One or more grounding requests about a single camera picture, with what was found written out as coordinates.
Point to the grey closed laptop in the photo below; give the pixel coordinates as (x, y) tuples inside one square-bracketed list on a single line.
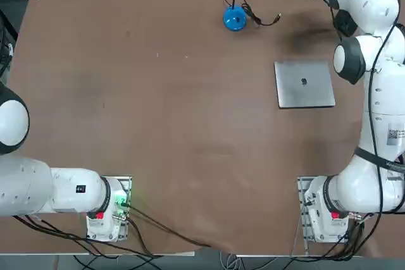
[(303, 93)]

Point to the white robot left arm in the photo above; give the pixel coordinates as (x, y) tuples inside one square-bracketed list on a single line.
[(31, 187)]

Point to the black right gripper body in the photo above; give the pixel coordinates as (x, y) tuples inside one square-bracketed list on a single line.
[(346, 23)]

